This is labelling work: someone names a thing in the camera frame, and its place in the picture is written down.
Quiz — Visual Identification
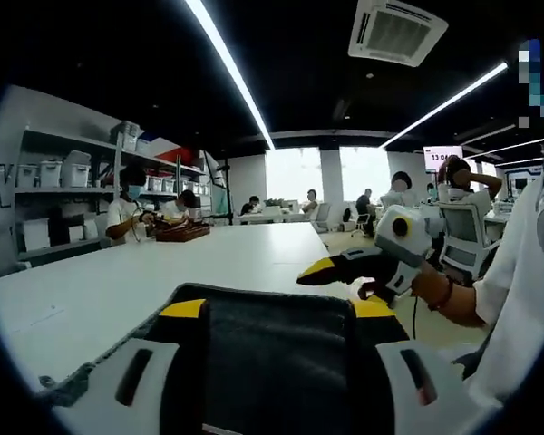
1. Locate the white cardboard box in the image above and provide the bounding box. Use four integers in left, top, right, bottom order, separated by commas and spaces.
22, 217, 52, 251

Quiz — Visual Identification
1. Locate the brown wooden tray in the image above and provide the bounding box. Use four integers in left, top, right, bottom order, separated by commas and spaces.
155, 223, 212, 243

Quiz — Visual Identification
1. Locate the person's right hand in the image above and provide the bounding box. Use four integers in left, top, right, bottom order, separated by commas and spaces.
355, 263, 454, 314

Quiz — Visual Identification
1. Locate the grey metal shelf rack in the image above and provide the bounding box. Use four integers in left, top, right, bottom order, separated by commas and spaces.
12, 125, 215, 263

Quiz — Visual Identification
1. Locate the brown bead bracelet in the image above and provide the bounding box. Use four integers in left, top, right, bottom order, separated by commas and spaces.
428, 274, 455, 313

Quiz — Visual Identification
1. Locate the black tripod stand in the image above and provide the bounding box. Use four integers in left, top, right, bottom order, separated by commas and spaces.
203, 149, 236, 227

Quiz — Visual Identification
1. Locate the white ceiling air conditioner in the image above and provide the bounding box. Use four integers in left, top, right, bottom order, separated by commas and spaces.
347, 0, 450, 69

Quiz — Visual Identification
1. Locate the operator in white shirt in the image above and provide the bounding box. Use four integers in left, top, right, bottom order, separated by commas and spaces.
452, 176, 544, 409

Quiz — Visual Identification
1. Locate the white mesh office chair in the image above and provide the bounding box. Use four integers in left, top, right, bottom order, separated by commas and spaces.
434, 201, 502, 278

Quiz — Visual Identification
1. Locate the short ceiling light strip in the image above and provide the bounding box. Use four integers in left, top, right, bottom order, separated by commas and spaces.
379, 61, 510, 150

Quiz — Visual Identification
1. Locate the long ceiling light strip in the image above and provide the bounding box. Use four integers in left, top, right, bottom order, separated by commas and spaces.
183, 0, 277, 151

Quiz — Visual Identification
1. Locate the row of white storage bins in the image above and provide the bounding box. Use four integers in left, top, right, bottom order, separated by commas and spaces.
16, 120, 210, 194

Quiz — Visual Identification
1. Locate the wall screen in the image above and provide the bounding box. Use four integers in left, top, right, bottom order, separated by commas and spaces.
423, 145, 465, 174

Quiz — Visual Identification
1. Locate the grey towel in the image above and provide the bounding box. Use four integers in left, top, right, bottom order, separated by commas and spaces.
38, 282, 378, 435

